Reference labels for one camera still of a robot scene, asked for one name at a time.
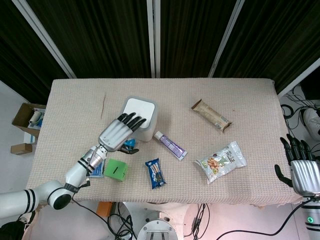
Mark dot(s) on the white sneaker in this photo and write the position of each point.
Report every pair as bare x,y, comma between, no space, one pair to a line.
312,122

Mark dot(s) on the light blue wipes packet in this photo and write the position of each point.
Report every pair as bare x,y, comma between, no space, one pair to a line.
98,171

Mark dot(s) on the white partition frame post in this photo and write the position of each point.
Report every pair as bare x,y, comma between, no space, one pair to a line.
226,40
45,37
153,37
300,76

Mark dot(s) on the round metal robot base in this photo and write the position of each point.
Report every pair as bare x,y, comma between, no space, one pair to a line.
156,226

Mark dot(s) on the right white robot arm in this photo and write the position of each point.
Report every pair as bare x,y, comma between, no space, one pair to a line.
312,220

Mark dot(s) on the cardboard box with items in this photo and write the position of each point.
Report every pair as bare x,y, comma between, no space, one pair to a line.
21,115

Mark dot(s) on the brown snack bar wrapper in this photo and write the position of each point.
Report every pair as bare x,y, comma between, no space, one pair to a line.
212,116

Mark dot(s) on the black trouser leg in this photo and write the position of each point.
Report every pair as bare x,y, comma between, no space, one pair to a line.
11,231

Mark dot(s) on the blue candy packet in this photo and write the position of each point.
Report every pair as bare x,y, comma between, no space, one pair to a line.
130,143

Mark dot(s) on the white paper roll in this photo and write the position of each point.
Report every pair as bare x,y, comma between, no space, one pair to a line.
35,118

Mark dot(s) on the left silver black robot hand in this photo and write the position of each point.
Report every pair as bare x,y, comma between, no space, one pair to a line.
113,133

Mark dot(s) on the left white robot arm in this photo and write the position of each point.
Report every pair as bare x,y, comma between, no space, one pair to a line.
75,172

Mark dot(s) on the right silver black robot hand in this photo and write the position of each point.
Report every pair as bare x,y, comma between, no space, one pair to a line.
303,175

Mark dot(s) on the green paper box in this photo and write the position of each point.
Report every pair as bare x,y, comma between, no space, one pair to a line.
116,170

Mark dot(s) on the blue white flat carton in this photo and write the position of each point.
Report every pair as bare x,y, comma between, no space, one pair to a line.
30,138

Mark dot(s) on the dark green curtain panel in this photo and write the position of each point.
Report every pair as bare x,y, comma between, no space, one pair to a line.
195,37
22,50
275,37
100,37

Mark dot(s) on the white lidded bin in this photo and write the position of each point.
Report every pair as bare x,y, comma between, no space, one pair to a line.
147,133

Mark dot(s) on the beige woven table cloth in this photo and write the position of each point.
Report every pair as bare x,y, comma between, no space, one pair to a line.
175,95

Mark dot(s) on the blue cookie packet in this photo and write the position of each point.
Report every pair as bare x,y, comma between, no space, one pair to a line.
155,173

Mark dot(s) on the small closed cardboard box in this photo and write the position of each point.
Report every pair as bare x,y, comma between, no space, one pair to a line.
21,148

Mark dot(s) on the orange box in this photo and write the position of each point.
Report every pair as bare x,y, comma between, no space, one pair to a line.
104,208

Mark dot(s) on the white plastic bin lid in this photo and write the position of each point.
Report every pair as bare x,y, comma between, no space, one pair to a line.
140,106

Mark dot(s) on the purple toothpaste tube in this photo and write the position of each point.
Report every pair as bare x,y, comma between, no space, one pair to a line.
171,146

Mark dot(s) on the white peanut snack bag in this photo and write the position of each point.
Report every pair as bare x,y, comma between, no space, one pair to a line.
220,162

